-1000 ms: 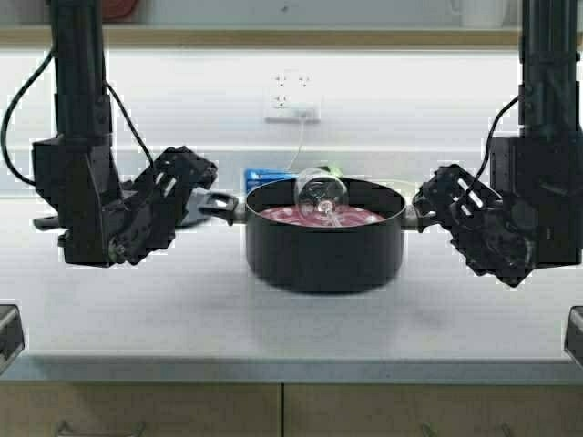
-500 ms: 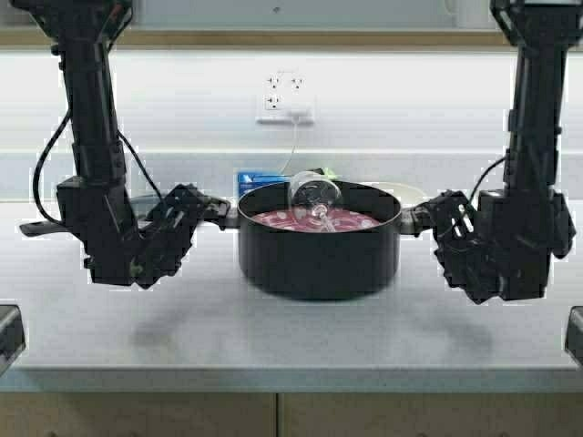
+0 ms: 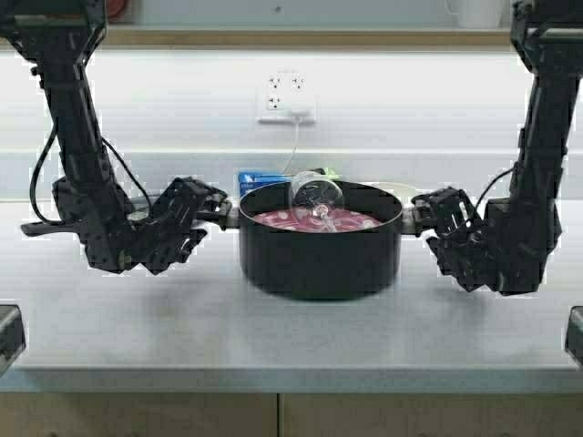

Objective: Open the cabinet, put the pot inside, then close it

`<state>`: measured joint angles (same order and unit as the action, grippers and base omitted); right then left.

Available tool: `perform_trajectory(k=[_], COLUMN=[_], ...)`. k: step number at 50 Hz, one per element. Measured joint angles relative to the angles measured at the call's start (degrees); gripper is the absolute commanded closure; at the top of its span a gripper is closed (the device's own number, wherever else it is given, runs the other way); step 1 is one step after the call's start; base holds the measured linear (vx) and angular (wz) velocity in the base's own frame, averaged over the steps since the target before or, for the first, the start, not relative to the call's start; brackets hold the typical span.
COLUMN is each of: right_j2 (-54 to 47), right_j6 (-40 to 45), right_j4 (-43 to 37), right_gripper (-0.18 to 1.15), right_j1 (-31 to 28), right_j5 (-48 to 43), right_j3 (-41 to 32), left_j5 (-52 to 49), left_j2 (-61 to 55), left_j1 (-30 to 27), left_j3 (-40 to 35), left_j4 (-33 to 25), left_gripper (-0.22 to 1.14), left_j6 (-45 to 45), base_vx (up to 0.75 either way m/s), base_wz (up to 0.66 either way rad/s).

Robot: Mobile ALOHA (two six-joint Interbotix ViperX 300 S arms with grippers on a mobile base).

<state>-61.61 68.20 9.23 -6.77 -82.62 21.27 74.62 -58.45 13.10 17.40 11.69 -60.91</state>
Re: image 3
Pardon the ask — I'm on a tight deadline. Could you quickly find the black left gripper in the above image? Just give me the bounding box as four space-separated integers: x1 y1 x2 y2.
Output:
118 176 229 276

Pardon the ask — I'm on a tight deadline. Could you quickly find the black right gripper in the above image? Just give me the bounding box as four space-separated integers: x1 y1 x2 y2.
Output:
411 187 499 292

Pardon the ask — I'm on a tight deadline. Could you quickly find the black two-handled cooking pot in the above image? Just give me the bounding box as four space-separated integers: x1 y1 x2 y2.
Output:
207 181 415 300

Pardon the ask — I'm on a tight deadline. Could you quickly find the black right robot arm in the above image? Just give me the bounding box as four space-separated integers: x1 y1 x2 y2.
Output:
411 1 582 296

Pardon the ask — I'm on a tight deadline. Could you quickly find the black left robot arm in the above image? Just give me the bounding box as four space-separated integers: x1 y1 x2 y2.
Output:
1 1 231 274

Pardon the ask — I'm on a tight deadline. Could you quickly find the wooden upper cabinet shelf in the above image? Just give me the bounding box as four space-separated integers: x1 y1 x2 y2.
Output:
103 25 510 47

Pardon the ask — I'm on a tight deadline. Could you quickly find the white frying pan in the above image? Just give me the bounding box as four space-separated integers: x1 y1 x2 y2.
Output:
373 182 418 199

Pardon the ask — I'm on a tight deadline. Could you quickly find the blue Ziploc bag box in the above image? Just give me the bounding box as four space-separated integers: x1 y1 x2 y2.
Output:
238 171 292 198

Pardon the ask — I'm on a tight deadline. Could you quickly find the pink polka dot cloth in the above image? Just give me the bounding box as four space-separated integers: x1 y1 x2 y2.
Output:
253 208 382 233

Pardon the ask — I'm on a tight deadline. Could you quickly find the clear wine glass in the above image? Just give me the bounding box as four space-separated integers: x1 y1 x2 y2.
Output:
288 171 344 233

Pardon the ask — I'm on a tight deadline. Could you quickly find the flat black crepe pan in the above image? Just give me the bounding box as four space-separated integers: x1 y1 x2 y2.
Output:
19 199 156 238

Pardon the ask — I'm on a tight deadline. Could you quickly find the middle wooden drawer front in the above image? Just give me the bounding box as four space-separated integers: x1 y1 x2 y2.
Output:
278 393 582 436

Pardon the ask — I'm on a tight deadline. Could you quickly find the wooden drawer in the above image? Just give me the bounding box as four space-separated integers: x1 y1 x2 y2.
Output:
1 392 278 436
278 393 582 436

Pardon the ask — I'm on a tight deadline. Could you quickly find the dark red bowl on shelf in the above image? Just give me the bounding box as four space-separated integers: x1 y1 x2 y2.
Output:
105 0 131 22

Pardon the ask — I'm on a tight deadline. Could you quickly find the left wooden drawer front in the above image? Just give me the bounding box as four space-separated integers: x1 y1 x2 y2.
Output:
1 392 278 436

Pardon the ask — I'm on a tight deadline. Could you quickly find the white wall outlet plate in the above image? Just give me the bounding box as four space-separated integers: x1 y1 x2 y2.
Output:
255 70 318 126

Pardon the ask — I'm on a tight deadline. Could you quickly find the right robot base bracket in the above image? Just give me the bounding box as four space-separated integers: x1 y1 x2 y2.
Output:
565 306 583 367

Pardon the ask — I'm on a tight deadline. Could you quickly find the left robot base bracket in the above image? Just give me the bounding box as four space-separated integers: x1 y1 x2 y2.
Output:
0 304 26 375

